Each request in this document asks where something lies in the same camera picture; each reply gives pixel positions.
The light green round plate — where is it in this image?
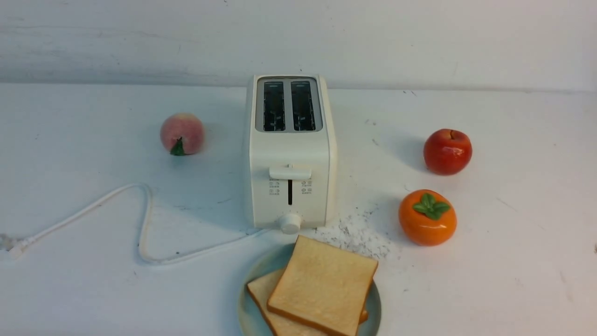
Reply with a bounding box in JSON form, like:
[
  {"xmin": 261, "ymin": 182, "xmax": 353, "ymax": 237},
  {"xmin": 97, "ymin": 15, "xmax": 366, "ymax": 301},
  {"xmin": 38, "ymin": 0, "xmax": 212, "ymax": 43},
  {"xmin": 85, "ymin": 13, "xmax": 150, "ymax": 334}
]
[{"xmin": 237, "ymin": 243, "xmax": 382, "ymax": 336}]

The toasted bread slice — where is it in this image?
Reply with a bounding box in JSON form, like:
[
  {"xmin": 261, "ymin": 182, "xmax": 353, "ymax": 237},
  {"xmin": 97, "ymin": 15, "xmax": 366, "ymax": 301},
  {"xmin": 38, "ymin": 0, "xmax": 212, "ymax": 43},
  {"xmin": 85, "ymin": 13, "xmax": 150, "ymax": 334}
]
[
  {"xmin": 270, "ymin": 235, "xmax": 379, "ymax": 336},
  {"xmin": 247, "ymin": 268, "xmax": 369, "ymax": 336}
]

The white power cord with plug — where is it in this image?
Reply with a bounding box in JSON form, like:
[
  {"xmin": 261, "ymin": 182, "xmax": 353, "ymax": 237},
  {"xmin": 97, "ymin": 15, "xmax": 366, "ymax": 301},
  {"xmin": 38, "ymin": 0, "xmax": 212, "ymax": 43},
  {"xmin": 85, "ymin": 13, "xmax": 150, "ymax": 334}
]
[{"xmin": 7, "ymin": 183, "xmax": 271, "ymax": 265}]

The pink peach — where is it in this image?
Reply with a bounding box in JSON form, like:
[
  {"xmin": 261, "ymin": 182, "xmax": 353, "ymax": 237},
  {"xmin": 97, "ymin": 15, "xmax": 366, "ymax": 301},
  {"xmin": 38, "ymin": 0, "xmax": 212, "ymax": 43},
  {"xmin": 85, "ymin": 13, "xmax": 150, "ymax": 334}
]
[{"xmin": 160, "ymin": 113, "xmax": 206, "ymax": 156}]

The orange persimmon with green leaf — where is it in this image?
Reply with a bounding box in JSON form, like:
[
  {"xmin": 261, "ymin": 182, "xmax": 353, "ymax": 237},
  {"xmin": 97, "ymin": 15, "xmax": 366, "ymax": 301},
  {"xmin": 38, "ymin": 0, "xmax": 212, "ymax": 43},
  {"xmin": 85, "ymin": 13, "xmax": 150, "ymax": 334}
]
[{"xmin": 397, "ymin": 189, "xmax": 457, "ymax": 246}]

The red apple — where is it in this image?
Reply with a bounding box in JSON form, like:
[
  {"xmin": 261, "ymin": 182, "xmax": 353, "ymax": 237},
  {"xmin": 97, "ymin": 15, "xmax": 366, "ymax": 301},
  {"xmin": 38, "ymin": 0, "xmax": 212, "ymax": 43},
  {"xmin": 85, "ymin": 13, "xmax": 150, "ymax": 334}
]
[{"xmin": 423, "ymin": 128, "xmax": 473, "ymax": 175}]

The white two-slot toaster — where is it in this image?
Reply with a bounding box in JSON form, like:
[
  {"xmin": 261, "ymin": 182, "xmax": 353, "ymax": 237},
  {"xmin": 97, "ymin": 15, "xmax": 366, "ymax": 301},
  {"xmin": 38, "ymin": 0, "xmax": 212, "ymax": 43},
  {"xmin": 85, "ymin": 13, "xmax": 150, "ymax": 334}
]
[{"xmin": 242, "ymin": 75, "xmax": 338, "ymax": 234}]

